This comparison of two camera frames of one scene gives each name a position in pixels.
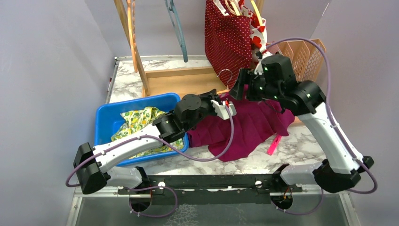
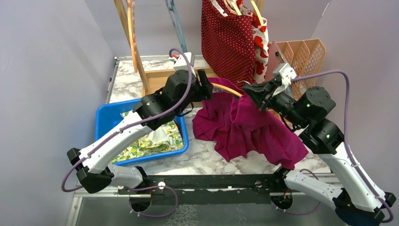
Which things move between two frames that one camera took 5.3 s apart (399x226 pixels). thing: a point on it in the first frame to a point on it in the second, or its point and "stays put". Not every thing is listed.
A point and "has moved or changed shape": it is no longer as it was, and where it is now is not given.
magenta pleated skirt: x=257 y=123 has moved or changed shape
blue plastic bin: x=108 y=113 stays put
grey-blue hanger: x=183 y=44 stays put
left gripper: x=209 y=96 to x=204 y=92
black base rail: x=211 y=189 stays put
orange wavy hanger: x=131 y=18 stays put
